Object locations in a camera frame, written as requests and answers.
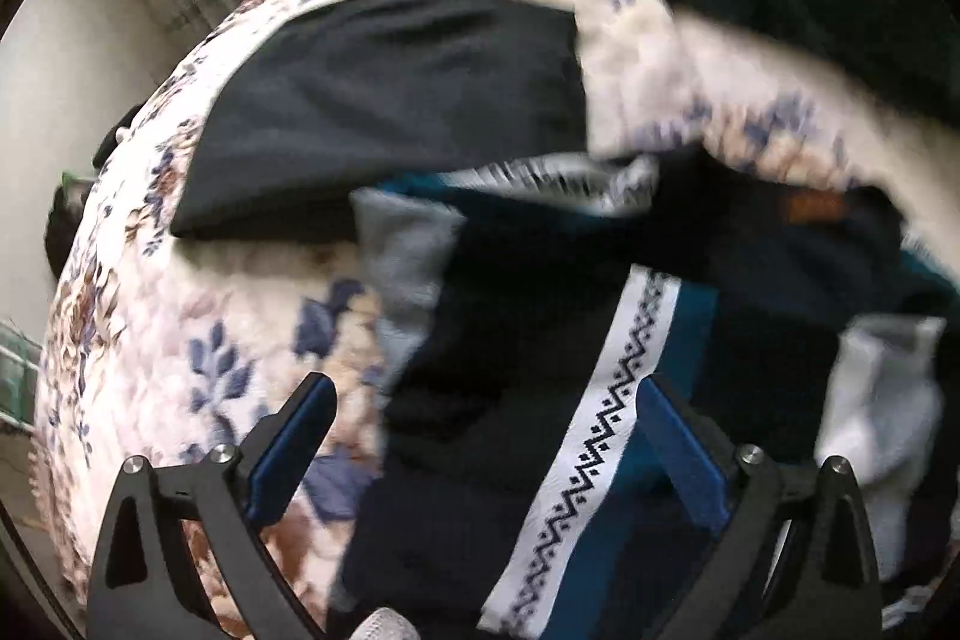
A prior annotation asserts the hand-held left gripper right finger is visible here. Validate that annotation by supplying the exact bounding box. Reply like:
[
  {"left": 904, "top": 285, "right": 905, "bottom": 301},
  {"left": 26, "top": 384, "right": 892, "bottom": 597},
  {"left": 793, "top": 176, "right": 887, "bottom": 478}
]
[{"left": 636, "top": 374, "right": 883, "bottom": 640}]

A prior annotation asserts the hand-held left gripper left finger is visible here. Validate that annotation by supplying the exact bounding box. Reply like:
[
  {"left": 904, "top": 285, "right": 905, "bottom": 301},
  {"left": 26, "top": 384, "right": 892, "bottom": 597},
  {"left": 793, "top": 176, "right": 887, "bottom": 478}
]
[{"left": 88, "top": 372, "right": 338, "bottom": 640}]

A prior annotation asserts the navy teal underwear patterned waistband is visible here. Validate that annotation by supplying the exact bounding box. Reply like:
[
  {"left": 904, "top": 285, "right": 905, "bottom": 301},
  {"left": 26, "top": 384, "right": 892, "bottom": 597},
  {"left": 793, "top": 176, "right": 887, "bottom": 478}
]
[{"left": 326, "top": 154, "right": 845, "bottom": 640}]

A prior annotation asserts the floral blanket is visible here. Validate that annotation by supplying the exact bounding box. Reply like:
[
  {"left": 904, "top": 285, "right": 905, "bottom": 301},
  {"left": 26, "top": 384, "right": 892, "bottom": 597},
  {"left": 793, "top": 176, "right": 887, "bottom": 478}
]
[{"left": 30, "top": 0, "right": 960, "bottom": 640}]

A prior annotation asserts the white cloth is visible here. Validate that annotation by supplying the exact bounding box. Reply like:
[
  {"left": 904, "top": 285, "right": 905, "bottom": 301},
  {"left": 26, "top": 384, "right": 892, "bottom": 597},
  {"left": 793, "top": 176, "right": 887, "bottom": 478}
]
[{"left": 814, "top": 316, "right": 946, "bottom": 581}]

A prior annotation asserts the dark garment with brown label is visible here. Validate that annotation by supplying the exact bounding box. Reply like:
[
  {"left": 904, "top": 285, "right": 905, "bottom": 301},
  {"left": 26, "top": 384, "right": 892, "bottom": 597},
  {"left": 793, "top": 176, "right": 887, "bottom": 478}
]
[{"left": 652, "top": 149, "right": 960, "bottom": 341}]

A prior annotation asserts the dark blurred object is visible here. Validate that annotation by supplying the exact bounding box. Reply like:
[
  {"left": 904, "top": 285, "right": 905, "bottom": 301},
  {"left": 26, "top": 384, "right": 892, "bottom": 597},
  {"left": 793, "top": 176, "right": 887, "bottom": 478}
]
[{"left": 45, "top": 171, "right": 102, "bottom": 277}]

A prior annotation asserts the black folded cloth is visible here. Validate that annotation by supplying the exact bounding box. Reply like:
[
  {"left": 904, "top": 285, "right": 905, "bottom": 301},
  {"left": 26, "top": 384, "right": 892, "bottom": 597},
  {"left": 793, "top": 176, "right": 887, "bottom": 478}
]
[{"left": 171, "top": 0, "right": 590, "bottom": 244}]

